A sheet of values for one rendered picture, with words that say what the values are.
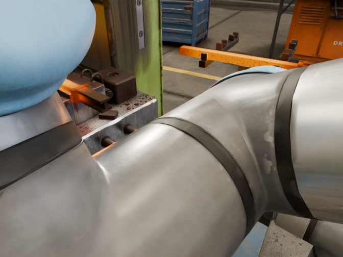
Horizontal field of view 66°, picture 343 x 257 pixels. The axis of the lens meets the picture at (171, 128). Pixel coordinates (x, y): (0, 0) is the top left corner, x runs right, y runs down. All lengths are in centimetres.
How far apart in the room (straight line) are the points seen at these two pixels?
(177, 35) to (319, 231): 409
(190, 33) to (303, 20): 154
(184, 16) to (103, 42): 336
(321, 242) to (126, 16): 80
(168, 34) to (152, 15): 337
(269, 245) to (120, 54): 121
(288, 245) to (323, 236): 124
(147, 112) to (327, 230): 56
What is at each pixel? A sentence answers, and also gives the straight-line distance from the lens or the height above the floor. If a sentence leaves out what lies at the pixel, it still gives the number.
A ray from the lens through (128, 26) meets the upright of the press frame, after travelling 95.
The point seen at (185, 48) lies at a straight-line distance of 86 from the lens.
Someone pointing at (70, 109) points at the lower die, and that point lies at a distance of 70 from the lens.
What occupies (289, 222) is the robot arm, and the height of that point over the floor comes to 98.
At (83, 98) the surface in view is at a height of 99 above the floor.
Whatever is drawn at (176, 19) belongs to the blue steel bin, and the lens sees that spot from 430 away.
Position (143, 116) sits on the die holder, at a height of 88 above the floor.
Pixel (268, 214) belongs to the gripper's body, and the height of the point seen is 97.
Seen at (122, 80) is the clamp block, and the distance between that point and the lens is 78.
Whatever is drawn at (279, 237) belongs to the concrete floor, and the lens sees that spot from 166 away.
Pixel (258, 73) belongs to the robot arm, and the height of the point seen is 122.
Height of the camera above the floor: 129
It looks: 34 degrees down
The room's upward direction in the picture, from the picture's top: straight up
